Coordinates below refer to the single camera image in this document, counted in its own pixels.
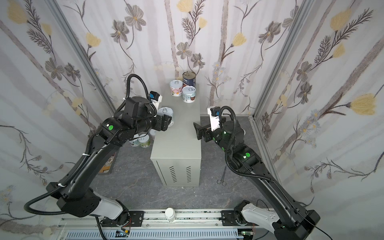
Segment white lid can front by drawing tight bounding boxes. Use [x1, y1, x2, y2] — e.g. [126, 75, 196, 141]
[157, 107, 174, 127]

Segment teal label can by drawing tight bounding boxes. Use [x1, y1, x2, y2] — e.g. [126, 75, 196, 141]
[182, 86, 196, 104]
[129, 137, 140, 147]

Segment pink label can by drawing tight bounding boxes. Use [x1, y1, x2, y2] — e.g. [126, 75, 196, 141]
[170, 80, 183, 97]

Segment dark blue tomato can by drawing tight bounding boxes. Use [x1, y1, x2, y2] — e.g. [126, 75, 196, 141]
[183, 71, 196, 87]

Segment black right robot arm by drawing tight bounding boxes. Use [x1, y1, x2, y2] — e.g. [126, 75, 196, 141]
[194, 106, 321, 240]

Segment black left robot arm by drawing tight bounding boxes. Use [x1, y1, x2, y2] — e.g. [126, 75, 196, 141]
[24, 74, 172, 220]

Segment pink can near cabinet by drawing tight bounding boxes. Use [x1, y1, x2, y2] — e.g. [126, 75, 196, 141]
[149, 129, 157, 140]

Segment green label can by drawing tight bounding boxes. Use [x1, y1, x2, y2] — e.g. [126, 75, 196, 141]
[138, 134, 151, 148]

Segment grey metal cabinet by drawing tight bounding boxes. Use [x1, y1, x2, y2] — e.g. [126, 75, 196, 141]
[151, 83, 202, 187]

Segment metal scissors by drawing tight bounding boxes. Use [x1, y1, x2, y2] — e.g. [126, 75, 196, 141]
[217, 166, 227, 187]
[230, 177, 247, 188]

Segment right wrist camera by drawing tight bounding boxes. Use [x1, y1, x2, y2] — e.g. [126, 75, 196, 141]
[207, 106, 221, 132]

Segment white knob on rail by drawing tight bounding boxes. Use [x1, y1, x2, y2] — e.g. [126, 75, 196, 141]
[165, 208, 176, 222]

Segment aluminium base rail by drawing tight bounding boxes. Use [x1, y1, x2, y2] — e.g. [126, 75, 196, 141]
[54, 209, 276, 240]

